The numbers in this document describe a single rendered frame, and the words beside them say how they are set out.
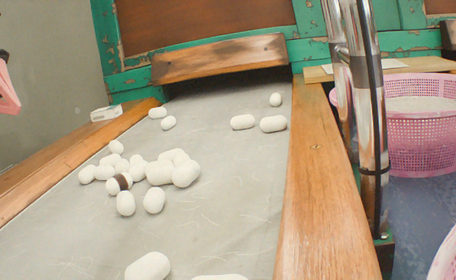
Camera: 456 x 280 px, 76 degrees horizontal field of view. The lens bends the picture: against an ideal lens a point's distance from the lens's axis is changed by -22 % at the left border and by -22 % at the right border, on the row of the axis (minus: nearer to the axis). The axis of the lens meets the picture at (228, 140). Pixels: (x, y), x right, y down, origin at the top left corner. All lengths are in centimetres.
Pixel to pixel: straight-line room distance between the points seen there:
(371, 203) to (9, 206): 38
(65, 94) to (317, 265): 196
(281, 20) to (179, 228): 60
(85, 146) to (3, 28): 192
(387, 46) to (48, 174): 71
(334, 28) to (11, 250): 39
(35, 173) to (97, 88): 146
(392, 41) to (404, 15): 7
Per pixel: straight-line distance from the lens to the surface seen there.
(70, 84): 203
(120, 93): 91
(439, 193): 42
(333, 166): 28
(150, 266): 22
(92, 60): 192
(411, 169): 45
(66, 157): 54
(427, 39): 85
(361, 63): 23
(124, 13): 90
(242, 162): 39
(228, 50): 76
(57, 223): 36
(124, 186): 38
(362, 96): 24
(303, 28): 79
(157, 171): 37
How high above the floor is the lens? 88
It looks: 17 degrees down
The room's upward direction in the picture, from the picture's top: 11 degrees counter-clockwise
